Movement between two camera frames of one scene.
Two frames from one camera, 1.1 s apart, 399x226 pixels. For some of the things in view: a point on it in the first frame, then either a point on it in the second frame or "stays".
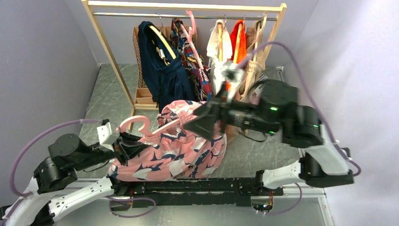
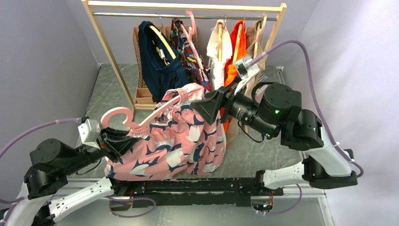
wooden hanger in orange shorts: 238,42 stays
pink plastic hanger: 145,130 -> 128,122
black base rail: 158,192 stays
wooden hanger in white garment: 220,42 stays
